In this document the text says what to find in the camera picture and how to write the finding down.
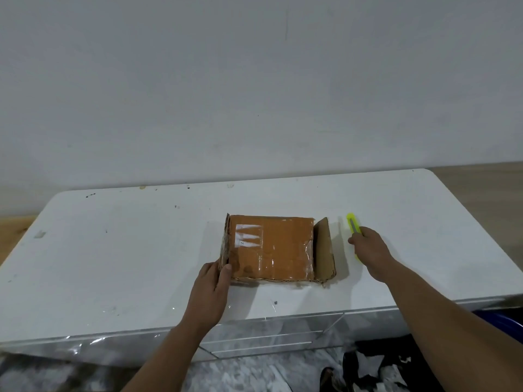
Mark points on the person's right hand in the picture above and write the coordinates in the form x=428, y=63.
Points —
x=374, y=253

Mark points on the person's left hand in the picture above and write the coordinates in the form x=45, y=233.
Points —
x=206, y=295

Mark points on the person's left thumb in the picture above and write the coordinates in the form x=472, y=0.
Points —
x=226, y=275

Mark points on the person's right thumb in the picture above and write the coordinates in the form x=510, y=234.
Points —
x=354, y=239

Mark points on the yellow utility knife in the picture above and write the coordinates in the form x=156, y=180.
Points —
x=352, y=224

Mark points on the brown taped cardboard box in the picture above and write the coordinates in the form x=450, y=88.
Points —
x=271, y=251

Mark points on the person's right forearm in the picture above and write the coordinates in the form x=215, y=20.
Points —
x=449, y=326

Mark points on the person's left forearm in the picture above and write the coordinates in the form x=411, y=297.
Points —
x=167, y=357

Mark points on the white glossy cabinet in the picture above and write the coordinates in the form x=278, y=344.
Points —
x=122, y=249

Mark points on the black and white patterned trousers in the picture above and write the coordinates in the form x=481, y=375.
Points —
x=380, y=369

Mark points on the blue plastic object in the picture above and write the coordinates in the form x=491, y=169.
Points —
x=500, y=320

